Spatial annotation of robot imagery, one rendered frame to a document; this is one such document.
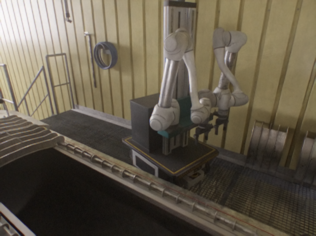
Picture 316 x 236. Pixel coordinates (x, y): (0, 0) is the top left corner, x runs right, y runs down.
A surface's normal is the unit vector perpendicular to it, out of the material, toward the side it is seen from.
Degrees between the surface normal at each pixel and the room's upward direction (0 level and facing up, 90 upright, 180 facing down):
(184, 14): 90
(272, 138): 67
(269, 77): 90
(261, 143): 73
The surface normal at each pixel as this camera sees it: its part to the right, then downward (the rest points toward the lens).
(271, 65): -0.56, 0.33
